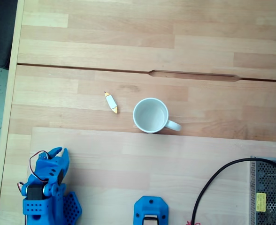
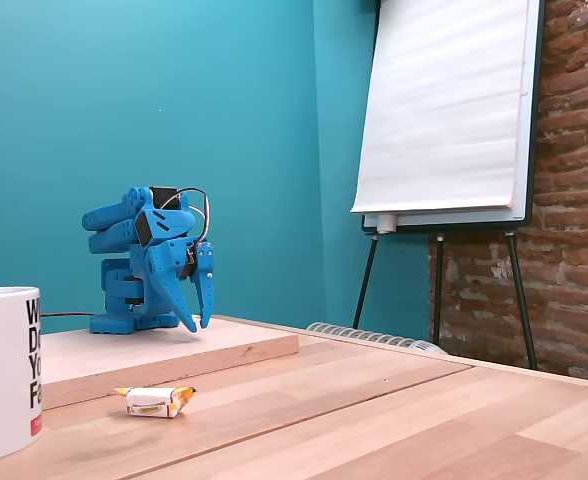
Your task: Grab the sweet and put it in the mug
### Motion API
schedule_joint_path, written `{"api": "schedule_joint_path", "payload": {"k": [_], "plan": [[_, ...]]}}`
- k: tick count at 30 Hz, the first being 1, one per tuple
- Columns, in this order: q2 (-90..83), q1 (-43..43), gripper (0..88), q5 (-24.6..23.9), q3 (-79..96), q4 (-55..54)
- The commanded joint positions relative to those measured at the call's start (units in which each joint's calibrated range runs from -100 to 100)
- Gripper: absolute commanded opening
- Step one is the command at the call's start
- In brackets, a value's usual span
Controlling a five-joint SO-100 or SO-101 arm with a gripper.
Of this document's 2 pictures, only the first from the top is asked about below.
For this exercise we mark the raised wooden board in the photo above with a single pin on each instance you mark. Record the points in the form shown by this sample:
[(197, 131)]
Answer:
[(128, 164)]

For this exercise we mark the white ceramic mug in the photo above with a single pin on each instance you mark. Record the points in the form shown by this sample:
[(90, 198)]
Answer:
[(151, 116)]

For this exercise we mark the perforated metal power supply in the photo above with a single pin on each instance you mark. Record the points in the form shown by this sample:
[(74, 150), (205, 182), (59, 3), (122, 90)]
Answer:
[(269, 185)]

